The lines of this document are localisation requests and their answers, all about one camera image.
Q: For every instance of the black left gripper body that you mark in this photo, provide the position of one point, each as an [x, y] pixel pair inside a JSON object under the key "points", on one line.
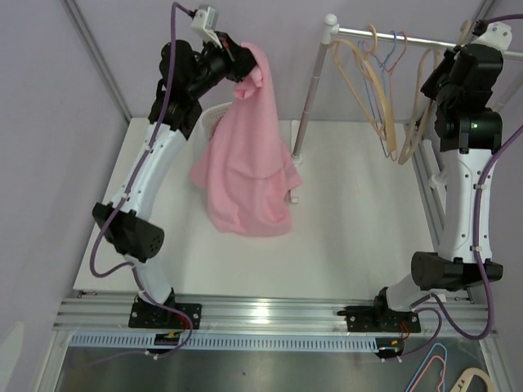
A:
{"points": [[228, 64]]}

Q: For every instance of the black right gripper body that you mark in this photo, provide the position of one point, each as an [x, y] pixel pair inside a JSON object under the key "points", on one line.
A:
{"points": [[444, 90]]}

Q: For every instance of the beige wooden hanger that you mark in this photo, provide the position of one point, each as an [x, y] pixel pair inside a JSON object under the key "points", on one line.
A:
{"points": [[420, 115], [335, 46]]}

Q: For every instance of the pink wire hanger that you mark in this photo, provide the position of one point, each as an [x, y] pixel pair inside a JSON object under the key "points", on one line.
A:
{"points": [[392, 81]]}

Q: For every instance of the blue wire hanger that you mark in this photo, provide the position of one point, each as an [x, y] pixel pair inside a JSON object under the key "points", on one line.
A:
{"points": [[376, 74]]}

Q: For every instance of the light pink t shirt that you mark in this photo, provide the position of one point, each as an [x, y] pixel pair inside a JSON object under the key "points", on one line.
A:
{"points": [[247, 170]]}

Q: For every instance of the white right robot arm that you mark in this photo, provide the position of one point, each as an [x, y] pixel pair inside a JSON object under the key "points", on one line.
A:
{"points": [[470, 141]]}

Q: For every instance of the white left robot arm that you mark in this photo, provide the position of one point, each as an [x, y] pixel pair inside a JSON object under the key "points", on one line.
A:
{"points": [[127, 238]]}

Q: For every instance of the beige spare hanger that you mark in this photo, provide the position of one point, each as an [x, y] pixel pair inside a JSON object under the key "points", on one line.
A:
{"points": [[465, 379]]}

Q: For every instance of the grey right rack pole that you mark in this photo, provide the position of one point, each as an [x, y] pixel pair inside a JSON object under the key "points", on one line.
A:
{"points": [[511, 90]]}

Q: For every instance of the white plastic basket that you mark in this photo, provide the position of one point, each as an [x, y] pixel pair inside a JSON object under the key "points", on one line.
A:
{"points": [[211, 117]]}

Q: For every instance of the grey rack upright pole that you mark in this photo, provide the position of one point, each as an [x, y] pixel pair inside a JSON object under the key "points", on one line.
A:
{"points": [[330, 29]]}

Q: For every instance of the white rack foot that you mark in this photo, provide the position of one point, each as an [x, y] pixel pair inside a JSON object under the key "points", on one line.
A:
{"points": [[296, 193]]}

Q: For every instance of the pink and blue spare hangers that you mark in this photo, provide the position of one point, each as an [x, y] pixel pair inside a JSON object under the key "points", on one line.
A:
{"points": [[438, 353]]}

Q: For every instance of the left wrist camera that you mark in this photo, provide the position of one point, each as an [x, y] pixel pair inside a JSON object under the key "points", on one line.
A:
{"points": [[204, 23]]}

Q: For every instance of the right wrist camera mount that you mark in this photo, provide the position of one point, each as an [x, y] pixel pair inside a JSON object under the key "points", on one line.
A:
{"points": [[495, 34]]}

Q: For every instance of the silver clothes rail bar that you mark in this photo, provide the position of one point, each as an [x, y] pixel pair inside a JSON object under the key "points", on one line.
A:
{"points": [[390, 37]]}

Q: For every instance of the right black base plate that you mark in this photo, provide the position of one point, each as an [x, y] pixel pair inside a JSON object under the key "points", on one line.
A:
{"points": [[374, 319]]}

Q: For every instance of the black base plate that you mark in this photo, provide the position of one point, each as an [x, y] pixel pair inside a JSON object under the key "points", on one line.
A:
{"points": [[180, 314], [374, 319]]}

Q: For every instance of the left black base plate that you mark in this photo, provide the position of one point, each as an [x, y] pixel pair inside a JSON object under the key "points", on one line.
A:
{"points": [[180, 314]]}

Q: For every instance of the white slotted cable duct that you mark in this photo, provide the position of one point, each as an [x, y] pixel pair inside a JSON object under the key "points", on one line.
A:
{"points": [[211, 341]]}

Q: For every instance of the aluminium mounting rail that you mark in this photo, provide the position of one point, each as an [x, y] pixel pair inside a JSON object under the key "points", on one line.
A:
{"points": [[209, 315]]}

